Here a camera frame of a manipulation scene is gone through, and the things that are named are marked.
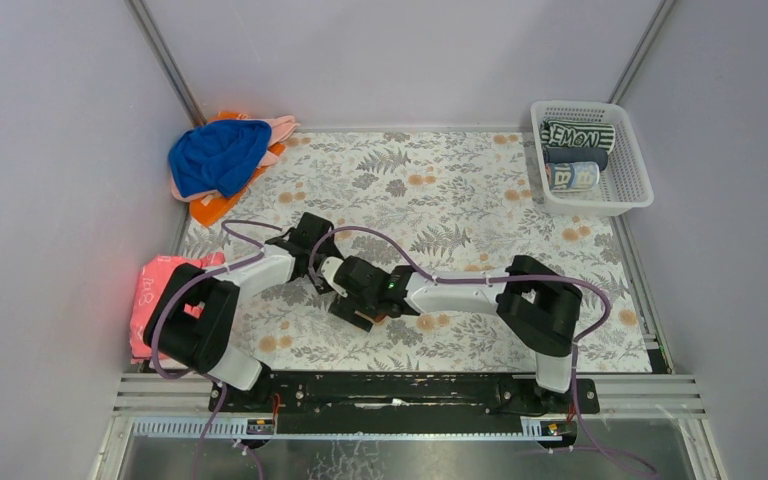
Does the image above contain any orange blue rabbit towel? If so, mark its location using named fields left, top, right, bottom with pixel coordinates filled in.
left=545, top=162, right=601, bottom=193

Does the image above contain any striped lemon rolled towel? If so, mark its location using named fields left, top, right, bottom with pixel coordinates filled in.
left=540, top=119, right=616, bottom=153

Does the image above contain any purple cable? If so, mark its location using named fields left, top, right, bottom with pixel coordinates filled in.
left=150, top=219, right=286, bottom=480
left=307, top=226, right=660, bottom=480

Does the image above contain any white plastic basket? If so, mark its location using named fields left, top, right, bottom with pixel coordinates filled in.
left=530, top=100, right=654, bottom=217

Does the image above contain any floral table mat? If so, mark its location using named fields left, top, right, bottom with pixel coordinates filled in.
left=182, top=132, right=651, bottom=373

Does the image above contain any pink patterned towel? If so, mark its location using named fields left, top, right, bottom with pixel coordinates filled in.
left=129, top=251, right=226, bottom=364

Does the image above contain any light pink towel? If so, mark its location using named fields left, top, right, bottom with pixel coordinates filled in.
left=170, top=115, right=299, bottom=203

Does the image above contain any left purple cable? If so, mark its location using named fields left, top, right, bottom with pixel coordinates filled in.
left=150, top=219, right=286, bottom=480

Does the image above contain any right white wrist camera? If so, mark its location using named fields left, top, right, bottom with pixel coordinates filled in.
left=318, top=257, right=348, bottom=297

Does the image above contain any brown towel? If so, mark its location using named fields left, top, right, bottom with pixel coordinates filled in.
left=355, top=311, right=388, bottom=331

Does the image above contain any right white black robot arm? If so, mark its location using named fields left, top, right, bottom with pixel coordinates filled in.
left=318, top=255, right=582, bottom=393

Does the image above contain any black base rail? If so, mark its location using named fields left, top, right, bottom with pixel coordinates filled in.
left=208, top=371, right=601, bottom=435

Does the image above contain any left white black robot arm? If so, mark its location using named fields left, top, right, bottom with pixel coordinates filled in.
left=142, top=212, right=343, bottom=391

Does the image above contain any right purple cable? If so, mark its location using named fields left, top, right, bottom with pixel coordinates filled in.
left=307, top=226, right=660, bottom=480

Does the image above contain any dark blue rolled towel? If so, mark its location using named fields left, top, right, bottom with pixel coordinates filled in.
left=543, top=147, right=609, bottom=171

